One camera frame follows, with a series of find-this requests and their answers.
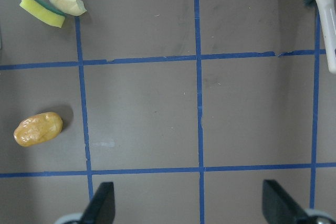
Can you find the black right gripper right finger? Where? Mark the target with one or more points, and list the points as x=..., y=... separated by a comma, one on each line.
x=279, y=207

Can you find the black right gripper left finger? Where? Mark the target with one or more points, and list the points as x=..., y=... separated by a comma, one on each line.
x=101, y=208

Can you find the yellow potato-like lump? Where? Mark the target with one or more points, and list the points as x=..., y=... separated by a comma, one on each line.
x=38, y=129

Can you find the yellow green sponge piece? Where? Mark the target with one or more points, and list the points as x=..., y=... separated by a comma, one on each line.
x=44, y=12

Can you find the white handled sweeping brush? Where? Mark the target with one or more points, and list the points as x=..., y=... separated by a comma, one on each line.
x=326, y=10

